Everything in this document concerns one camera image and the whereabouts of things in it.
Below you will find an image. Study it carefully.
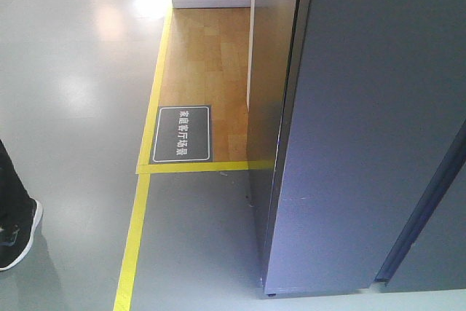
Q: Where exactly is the fridge door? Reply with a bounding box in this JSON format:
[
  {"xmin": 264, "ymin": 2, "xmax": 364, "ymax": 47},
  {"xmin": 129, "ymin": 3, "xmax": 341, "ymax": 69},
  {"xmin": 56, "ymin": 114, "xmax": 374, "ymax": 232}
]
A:
[{"xmin": 264, "ymin": 0, "xmax": 465, "ymax": 294}]

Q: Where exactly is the dark floor label sign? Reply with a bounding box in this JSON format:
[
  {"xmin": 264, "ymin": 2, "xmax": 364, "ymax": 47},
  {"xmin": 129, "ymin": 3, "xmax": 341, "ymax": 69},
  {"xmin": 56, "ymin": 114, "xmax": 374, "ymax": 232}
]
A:
[{"xmin": 149, "ymin": 105, "xmax": 213, "ymax": 165}]

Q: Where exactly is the grey refrigerator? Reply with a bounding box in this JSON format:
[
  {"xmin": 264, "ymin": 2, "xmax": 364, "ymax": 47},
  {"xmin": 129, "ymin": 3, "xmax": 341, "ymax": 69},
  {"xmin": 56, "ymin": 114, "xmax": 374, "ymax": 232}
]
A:
[{"xmin": 247, "ymin": 0, "xmax": 465, "ymax": 296}]

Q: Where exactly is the person in black shoe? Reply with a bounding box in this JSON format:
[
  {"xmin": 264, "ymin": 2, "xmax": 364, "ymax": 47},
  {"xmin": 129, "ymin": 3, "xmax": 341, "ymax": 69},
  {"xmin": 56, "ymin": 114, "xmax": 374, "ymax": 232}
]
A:
[{"xmin": 1, "ymin": 145, "xmax": 43, "ymax": 272}]

